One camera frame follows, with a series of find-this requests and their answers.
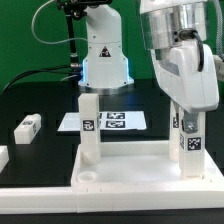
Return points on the white desk top tray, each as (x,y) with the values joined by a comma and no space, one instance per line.
(144,165)

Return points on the fiducial marker sheet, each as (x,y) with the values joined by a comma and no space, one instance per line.
(126,120)

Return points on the white block at left edge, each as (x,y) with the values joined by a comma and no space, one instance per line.
(4,157)

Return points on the black camera pole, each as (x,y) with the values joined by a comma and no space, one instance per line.
(76,10)

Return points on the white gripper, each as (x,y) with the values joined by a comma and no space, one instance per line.
(180,79)

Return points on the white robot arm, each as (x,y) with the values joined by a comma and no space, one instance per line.
(173,32)

